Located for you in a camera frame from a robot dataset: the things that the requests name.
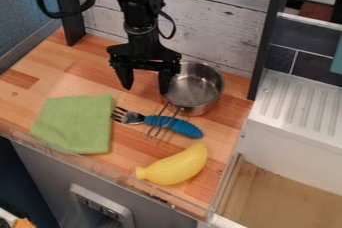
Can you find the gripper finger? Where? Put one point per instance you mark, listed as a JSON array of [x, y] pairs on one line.
[[124, 76], [164, 80]]

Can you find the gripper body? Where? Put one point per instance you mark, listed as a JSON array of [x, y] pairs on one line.
[[143, 50]]

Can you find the silver pot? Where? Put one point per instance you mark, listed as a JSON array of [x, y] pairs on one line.
[[194, 88]]

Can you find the green cloth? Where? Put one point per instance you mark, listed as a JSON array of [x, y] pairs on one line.
[[74, 124]]

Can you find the yellow toy banana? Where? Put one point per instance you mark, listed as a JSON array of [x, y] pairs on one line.
[[175, 166]]

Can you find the toy sink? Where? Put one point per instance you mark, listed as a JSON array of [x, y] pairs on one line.
[[295, 110]]

